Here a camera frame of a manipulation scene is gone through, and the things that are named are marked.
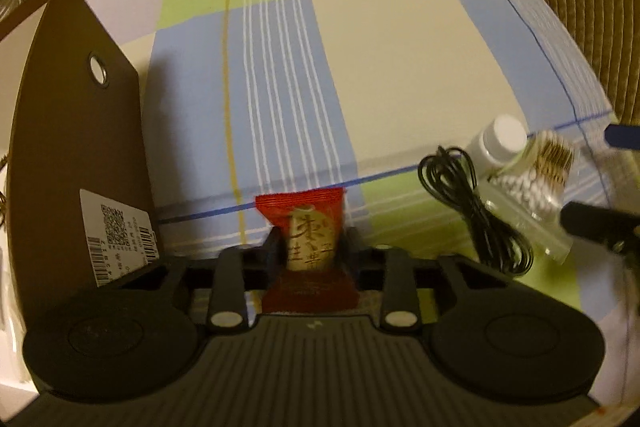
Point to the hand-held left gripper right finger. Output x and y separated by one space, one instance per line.
354 252

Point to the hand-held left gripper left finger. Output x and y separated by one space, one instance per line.
274 252

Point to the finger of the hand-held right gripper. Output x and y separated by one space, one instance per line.
620 135
600 221

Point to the red candy packet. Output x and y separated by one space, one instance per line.
310 232

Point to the bag of cotton swabs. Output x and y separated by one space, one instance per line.
530 187

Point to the brown cardboard box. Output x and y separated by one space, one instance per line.
70 132

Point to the white plastic bottle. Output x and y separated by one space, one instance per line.
500 139

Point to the checked bedsheet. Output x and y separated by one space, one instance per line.
400 57

